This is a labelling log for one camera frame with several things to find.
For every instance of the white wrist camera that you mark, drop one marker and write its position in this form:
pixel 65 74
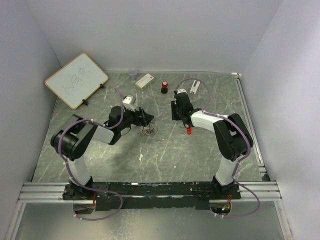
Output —
pixel 181 90
pixel 129 102

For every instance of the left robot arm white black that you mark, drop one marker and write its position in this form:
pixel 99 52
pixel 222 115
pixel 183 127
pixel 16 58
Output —
pixel 73 138

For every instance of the large metal keyring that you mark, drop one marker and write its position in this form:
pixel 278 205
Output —
pixel 154 126

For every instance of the aluminium frame rail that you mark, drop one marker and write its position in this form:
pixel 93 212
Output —
pixel 170 155

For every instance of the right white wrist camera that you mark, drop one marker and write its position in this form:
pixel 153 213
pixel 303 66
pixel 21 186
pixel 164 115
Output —
pixel 181 90

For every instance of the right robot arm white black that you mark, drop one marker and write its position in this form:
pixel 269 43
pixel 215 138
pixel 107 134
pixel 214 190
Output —
pixel 233 138

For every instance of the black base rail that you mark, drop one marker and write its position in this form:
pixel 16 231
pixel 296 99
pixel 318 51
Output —
pixel 148 195

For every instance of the red black stamp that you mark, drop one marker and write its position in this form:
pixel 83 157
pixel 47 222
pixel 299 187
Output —
pixel 164 87

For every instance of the small whiteboard yellow frame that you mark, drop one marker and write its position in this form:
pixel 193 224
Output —
pixel 77 80

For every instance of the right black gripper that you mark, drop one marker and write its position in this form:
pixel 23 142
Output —
pixel 175 117

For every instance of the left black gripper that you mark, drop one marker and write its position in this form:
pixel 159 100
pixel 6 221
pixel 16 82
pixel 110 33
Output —
pixel 144 120

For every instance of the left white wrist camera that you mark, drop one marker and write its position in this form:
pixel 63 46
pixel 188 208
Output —
pixel 129 102

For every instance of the white clip tool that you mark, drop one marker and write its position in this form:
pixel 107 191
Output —
pixel 194 87

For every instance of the clear cup of paperclips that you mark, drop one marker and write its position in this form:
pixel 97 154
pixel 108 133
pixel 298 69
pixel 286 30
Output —
pixel 133 74

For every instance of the white green staples box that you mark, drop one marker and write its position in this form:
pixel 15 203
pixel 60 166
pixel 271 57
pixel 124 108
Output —
pixel 144 82

